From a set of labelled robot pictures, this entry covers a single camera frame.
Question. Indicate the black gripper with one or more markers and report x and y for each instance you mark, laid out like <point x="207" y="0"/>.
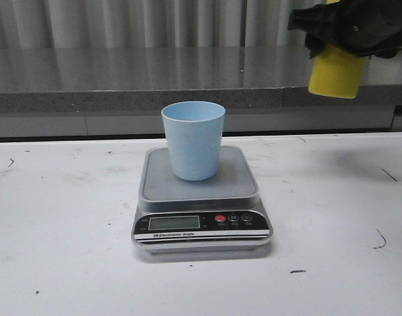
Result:
<point x="354" y="28"/>

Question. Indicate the yellow squeeze bottle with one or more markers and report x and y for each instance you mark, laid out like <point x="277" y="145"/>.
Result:
<point x="336" y="73"/>

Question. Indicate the light blue plastic cup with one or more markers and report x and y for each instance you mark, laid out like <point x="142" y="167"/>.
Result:
<point x="193" y="130"/>

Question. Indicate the silver digital kitchen scale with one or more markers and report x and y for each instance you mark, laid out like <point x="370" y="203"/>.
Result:
<point x="221" y="213"/>

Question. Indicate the grey stone counter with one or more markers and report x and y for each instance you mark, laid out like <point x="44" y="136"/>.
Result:
<point x="120" y="92"/>

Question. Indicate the grey pleated curtain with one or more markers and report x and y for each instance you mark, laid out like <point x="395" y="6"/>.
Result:
<point x="147" y="24"/>

